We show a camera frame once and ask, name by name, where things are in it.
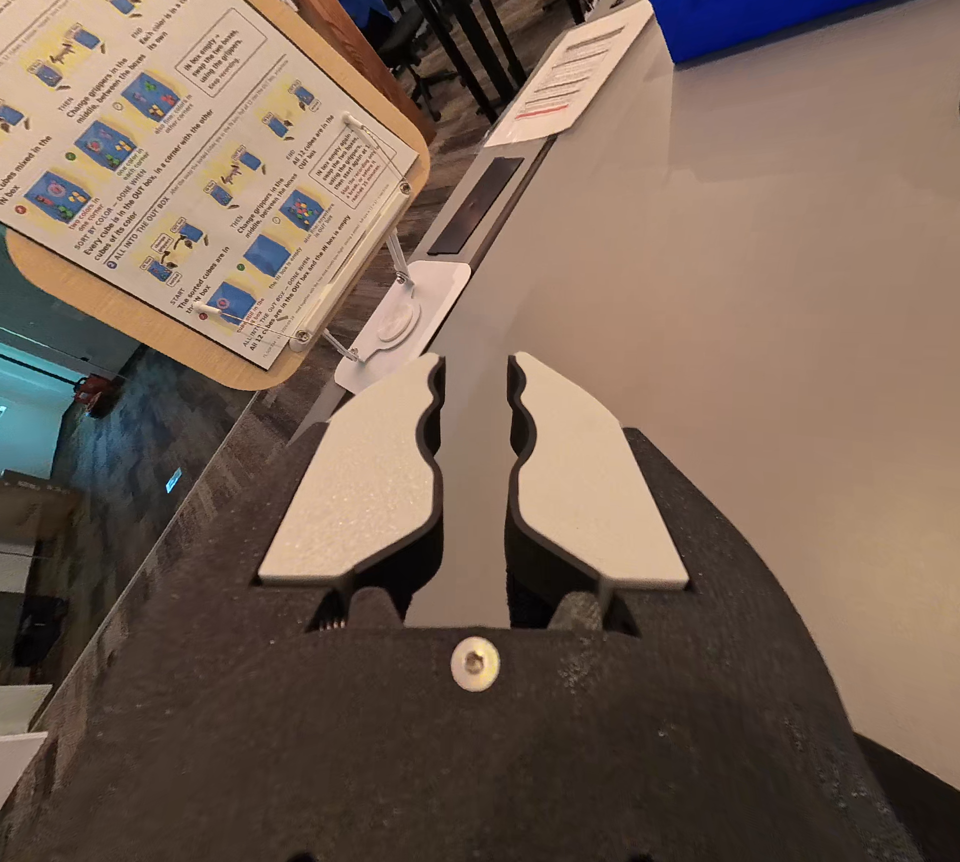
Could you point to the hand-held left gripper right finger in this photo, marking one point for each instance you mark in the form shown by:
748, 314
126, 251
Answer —
600, 495

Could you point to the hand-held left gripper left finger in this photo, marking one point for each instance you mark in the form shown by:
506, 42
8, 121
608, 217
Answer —
352, 495

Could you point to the stack of cardboard boxes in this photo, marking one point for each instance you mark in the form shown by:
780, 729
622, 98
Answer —
37, 502

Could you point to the instruction sheet on black board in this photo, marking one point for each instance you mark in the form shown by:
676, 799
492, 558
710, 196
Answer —
187, 127

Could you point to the paper in plastic sleeve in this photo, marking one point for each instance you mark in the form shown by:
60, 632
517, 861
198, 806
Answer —
570, 75

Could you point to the black office chair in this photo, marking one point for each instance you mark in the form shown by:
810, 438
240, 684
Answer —
405, 37

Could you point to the black background desk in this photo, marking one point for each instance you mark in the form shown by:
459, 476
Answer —
431, 15

